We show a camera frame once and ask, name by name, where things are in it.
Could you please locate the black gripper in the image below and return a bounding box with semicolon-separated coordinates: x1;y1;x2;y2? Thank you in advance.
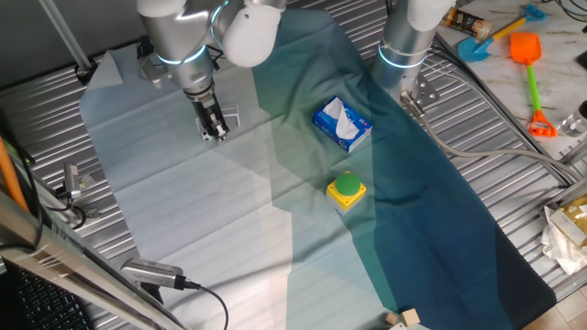
183;86;231;142

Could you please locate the yellow box green push button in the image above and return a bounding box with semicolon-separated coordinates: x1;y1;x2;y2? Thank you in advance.
325;170;368;216

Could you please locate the blue green patterned tablecloth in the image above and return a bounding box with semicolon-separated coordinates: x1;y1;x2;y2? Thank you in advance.
78;4;559;330

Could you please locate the blue tissue box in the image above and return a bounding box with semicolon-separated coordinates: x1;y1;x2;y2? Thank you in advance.
312;94;373;154

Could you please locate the black clamp tool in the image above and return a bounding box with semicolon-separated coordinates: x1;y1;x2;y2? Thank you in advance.
54;162;100;230

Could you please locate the grey metal pole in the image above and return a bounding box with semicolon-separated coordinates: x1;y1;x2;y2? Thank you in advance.
39;0;98;86

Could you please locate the orange rod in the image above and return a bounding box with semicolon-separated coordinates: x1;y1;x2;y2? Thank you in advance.
0;137;29;213

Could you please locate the grey corrugated conduit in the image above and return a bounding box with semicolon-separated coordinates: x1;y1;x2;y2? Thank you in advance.
399;90;583;182

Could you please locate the black keyboard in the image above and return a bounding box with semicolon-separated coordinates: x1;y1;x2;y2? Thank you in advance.
0;260;93;330

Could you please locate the large wooden cube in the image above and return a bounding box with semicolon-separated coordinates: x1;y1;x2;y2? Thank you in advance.
400;307;422;327

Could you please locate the brown label bottle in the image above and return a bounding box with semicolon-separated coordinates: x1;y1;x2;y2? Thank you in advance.
439;5;494;41

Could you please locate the clear glass bottle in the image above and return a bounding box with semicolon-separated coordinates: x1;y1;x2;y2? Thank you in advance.
557;99;587;138

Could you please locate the crumpled white paper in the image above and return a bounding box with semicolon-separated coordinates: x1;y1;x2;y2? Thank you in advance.
539;205;587;276

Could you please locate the tan cardboard box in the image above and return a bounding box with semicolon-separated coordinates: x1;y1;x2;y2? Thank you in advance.
548;194;587;248

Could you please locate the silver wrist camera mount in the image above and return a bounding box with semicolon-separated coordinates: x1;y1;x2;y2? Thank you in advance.
137;48;178;88

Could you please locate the black camera cable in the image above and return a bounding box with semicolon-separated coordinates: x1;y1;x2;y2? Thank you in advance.
183;279;230;330

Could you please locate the aluminium frame bar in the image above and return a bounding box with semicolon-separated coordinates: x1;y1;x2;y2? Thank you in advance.
0;190;184;330

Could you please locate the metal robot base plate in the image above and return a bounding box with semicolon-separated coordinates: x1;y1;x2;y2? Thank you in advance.
402;72;441;109

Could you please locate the blue toy shovel yellow handle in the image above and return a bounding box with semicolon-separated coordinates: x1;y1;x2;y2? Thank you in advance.
457;3;548;63

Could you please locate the orange toy shovel green handle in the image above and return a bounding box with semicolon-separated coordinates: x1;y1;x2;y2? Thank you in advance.
509;30;559;138

